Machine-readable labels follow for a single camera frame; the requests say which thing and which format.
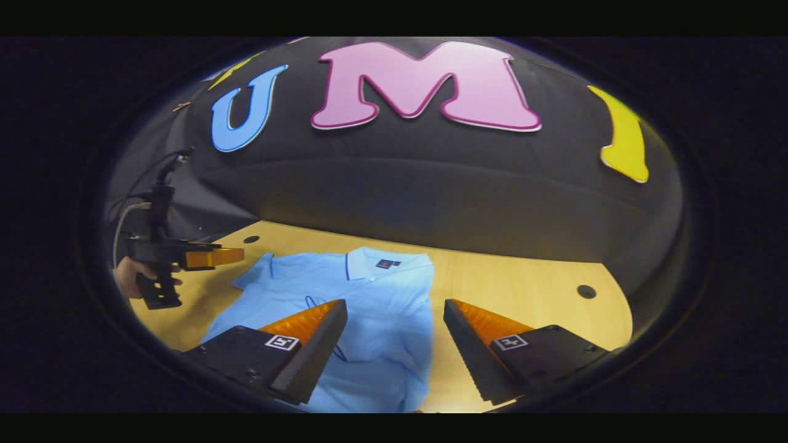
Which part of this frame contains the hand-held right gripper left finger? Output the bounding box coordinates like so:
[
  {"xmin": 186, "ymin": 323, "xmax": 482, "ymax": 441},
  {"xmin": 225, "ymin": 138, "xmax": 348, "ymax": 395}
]
[{"xmin": 183, "ymin": 299, "xmax": 349, "ymax": 406}]

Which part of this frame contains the grey cable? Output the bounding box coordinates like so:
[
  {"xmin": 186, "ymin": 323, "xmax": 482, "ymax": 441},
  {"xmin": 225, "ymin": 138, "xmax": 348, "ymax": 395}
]
[{"xmin": 112, "ymin": 201, "xmax": 152, "ymax": 267}]

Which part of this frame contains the light blue T-shirt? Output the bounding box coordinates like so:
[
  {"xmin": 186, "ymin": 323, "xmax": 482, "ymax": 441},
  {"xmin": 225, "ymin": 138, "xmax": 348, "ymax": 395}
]
[{"xmin": 202, "ymin": 247, "xmax": 435, "ymax": 413}]

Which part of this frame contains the black backdrop cloth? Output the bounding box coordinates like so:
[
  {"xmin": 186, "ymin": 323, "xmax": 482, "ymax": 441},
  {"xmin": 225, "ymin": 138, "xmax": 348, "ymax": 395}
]
[{"xmin": 105, "ymin": 37, "xmax": 685, "ymax": 336}]

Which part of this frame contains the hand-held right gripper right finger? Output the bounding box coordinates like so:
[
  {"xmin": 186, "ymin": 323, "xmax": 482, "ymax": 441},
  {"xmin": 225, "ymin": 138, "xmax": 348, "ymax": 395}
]
[{"xmin": 443, "ymin": 299, "xmax": 624, "ymax": 406}]

